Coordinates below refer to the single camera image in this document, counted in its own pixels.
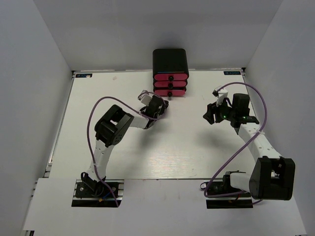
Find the pink top drawer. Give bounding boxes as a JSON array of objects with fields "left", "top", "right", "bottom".
[{"left": 154, "top": 73, "right": 189, "bottom": 82}]

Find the black drawer cabinet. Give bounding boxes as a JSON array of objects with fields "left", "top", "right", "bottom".
[{"left": 153, "top": 48, "right": 189, "bottom": 83}]

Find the pink drawer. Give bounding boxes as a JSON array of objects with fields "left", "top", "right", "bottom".
[
  {"left": 153, "top": 80, "right": 188, "bottom": 89},
  {"left": 154, "top": 73, "right": 189, "bottom": 82},
  {"left": 154, "top": 88, "right": 186, "bottom": 97}
]

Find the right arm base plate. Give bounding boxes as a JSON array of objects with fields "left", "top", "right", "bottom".
[{"left": 206, "top": 180, "right": 253, "bottom": 209}]

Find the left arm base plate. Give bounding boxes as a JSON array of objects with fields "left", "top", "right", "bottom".
[{"left": 71, "top": 180, "right": 124, "bottom": 208}]

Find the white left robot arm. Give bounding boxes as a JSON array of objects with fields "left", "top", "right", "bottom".
[{"left": 81, "top": 91, "right": 169, "bottom": 197}]

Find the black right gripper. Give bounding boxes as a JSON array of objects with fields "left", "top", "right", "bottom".
[{"left": 203, "top": 96, "right": 237, "bottom": 124}]

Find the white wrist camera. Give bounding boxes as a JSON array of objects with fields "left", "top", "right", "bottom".
[
  {"left": 212, "top": 86, "right": 228, "bottom": 107},
  {"left": 137, "top": 90, "right": 154, "bottom": 106}
]

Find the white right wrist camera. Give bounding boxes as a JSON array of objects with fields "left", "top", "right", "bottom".
[{"left": 212, "top": 86, "right": 228, "bottom": 107}]

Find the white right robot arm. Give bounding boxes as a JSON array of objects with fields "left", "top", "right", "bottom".
[{"left": 203, "top": 93, "right": 295, "bottom": 201}]

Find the pink bottom drawer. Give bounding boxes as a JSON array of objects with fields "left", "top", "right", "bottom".
[{"left": 154, "top": 88, "right": 186, "bottom": 97}]

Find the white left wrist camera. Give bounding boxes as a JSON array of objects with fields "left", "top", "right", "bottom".
[{"left": 137, "top": 90, "right": 154, "bottom": 106}]

